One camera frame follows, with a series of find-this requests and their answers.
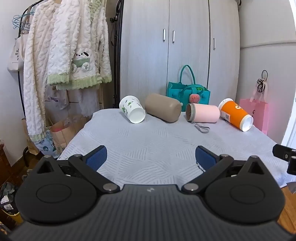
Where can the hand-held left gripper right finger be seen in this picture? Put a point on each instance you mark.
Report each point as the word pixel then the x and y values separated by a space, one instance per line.
pixel 204 159

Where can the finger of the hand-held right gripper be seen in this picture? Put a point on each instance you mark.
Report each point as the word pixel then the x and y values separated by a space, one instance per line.
pixel 281 151

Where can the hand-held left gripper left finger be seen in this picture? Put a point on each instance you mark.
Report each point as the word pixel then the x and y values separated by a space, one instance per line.
pixel 97 158

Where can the pink tumbler cup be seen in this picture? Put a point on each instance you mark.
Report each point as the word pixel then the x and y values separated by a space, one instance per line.
pixel 205 113

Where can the orange paper cup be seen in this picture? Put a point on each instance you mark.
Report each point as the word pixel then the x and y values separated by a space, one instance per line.
pixel 233 114

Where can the white cup with green print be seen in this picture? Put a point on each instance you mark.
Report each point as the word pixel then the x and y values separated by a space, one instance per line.
pixel 129 107

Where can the beige tumbler cup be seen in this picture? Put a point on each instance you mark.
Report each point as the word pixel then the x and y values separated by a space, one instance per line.
pixel 161 107

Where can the pink paper bag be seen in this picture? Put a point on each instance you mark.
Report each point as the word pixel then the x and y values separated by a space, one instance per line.
pixel 254 112

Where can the blue and white plastic package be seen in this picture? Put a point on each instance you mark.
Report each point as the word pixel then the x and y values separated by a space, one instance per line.
pixel 46 144

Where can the grey quilted table cloth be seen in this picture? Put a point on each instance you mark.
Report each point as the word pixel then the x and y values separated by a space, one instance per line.
pixel 150 143

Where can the pale grey garment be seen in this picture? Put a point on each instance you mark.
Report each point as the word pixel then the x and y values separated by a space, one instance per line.
pixel 89 99

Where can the strawberry plush charm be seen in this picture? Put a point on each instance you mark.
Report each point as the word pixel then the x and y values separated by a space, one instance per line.
pixel 194 99

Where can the teal felt handbag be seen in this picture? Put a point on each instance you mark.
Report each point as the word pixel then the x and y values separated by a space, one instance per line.
pixel 175 93

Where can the black tripod stand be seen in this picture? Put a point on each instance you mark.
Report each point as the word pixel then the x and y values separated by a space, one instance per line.
pixel 115 69

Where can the dark bag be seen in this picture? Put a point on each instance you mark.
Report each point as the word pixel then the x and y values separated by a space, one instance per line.
pixel 8 197

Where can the white fluffy robe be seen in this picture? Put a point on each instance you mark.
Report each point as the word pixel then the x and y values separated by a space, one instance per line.
pixel 34 69

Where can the grey wardrobe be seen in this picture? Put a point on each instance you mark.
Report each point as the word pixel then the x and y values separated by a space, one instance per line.
pixel 143 58

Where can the white fluffy jacket green trim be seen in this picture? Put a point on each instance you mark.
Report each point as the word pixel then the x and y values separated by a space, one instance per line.
pixel 64 46

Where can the white tote bag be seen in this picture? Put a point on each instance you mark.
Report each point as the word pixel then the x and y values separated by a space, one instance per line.
pixel 15 58

